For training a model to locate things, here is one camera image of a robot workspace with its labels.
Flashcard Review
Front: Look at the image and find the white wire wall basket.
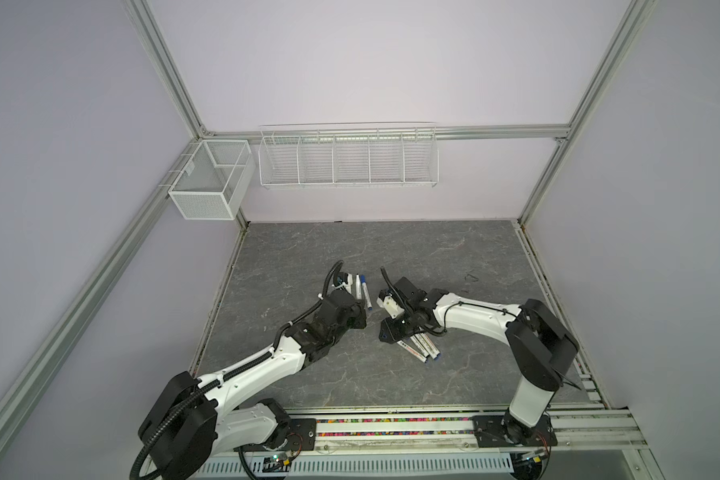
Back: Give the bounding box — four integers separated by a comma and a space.
258, 122, 440, 188

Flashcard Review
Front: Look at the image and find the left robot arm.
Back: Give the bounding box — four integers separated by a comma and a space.
128, 289, 367, 479

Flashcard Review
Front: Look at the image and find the white mesh box basket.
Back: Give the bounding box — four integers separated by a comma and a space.
169, 139, 255, 221

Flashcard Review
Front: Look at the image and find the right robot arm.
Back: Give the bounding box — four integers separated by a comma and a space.
377, 277, 580, 431

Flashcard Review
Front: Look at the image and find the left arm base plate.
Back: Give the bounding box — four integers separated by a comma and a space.
244, 418, 317, 452

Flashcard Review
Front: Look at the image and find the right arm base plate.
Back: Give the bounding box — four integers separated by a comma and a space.
472, 412, 558, 448

